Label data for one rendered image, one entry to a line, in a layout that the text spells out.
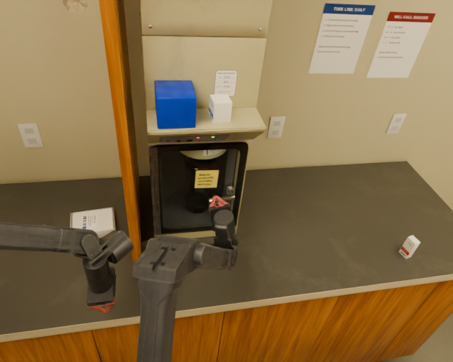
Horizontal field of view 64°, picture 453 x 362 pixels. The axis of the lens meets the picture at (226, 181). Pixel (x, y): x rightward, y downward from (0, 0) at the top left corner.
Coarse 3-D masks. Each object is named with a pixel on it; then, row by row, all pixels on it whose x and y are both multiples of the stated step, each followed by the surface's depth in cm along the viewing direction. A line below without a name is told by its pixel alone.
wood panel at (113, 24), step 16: (112, 0) 73; (112, 16) 75; (112, 32) 77; (112, 48) 79; (112, 64) 82; (128, 64) 123; (112, 80) 84; (128, 80) 115; (112, 96) 87; (128, 96) 109; (128, 112) 103; (128, 128) 98; (128, 144) 96; (128, 160) 100; (128, 176) 103; (128, 192) 107; (128, 208) 111; (128, 224) 116
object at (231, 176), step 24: (168, 144) 109; (192, 144) 110; (216, 144) 112; (240, 144) 113; (168, 168) 114; (192, 168) 116; (216, 168) 118; (240, 168) 120; (168, 192) 121; (192, 192) 123; (216, 192) 125; (240, 192) 127; (168, 216) 128; (192, 216) 130
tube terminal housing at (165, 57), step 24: (144, 48) 89; (168, 48) 91; (192, 48) 92; (216, 48) 93; (240, 48) 94; (264, 48) 96; (144, 72) 93; (168, 72) 95; (192, 72) 96; (240, 72) 99; (240, 96) 104
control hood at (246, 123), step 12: (204, 108) 103; (240, 108) 105; (252, 108) 106; (156, 120) 96; (204, 120) 99; (240, 120) 100; (252, 120) 101; (156, 132) 93; (168, 132) 93; (180, 132) 94; (192, 132) 95; (204, 132) 96; (216, 132) 96; (228, 132) 97; (240, 132) 99; (252, 132) 100
